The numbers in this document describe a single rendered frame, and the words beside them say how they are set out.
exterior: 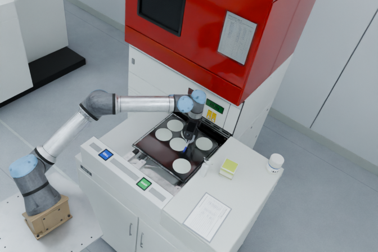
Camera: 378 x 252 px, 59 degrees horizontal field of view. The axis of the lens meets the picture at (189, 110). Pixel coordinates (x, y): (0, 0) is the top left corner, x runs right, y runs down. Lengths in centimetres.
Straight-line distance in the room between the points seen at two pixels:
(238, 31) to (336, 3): 157
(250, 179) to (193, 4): 91
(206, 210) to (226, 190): 16
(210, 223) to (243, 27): 89
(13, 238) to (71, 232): 24
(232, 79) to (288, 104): 191
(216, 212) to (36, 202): 79
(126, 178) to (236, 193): 55
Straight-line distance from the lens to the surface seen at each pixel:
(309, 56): 322
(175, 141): 193
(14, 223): 180
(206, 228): 158
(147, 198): 163
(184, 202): 163
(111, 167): 172
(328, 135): 357
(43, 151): 170
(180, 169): 181
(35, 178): 159
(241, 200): 170
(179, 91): 201
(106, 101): 150
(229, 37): 158
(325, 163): 349
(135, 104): 151
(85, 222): 174
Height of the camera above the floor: 235
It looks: 43 degrees down
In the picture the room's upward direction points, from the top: 11 degrees clockwise
